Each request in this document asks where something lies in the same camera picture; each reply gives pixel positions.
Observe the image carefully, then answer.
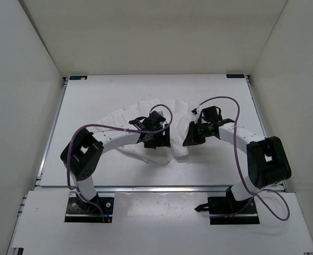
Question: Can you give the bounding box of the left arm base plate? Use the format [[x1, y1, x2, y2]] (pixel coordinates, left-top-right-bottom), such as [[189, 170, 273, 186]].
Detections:
[[64, 196, 115, 224]]

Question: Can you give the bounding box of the aluminium front rail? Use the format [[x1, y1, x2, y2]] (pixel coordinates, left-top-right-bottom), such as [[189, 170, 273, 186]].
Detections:
[[95, 185, 229, 193]]

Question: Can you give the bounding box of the left blue corner label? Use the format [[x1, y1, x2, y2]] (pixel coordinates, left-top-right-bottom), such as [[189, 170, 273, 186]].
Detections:
[[69, 75, 88, 80]]

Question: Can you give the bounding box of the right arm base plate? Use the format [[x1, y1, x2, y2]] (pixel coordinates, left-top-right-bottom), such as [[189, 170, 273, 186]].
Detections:
[[194, 197, 260, 225]]

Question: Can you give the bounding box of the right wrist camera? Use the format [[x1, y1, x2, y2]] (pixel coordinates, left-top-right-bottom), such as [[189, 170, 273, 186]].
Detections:
[[192, 106, 203, 124]]

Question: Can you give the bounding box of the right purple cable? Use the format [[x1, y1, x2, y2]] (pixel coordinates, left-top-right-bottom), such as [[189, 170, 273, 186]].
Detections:
[[209, 96, 290, 221]]

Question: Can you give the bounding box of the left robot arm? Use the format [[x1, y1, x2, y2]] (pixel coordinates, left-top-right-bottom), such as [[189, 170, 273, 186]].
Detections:
[[60, 111, 171, 216]]

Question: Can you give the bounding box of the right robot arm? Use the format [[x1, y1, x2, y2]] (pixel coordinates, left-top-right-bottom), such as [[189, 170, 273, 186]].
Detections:
[[182, 106, 292, 213]]

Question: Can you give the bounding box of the blue corner label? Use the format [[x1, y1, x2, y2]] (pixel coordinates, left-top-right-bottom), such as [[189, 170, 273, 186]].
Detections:
[[69, 75, 88, 80], [226, 74, 245, 79]]

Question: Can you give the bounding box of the purple cable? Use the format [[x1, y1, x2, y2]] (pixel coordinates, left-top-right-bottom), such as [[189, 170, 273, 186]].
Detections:
[[66, 105, 173, 223], [209, 96, 290, 221]]

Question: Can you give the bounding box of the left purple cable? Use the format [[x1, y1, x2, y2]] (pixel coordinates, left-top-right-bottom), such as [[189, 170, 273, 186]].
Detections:
[[66, 105, 173, 223]]

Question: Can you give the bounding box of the white pleated skirt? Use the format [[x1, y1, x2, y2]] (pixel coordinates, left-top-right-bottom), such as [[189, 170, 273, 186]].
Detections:
[[98, 98, 197, 165]]

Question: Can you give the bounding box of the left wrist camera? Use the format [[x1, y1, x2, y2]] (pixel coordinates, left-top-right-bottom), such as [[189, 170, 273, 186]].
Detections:
[[143, 111, 166, 130]]

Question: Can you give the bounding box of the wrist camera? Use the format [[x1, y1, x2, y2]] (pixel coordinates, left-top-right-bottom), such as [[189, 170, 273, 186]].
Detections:
[[192, 106, 203, 124], [143, 111, 166, 130]]

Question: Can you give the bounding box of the aluminium left side rail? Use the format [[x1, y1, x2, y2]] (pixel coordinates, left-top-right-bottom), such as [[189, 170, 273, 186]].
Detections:
[[34, 77, 69, 187]]

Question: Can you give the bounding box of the right blue corner label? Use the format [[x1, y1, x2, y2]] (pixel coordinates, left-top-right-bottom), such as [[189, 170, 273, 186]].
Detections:
[[226, 74, 245, 79]]

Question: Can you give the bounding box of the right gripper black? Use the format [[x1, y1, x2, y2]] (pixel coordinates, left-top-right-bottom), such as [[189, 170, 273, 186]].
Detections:
[[182, 121, 210, 147]]

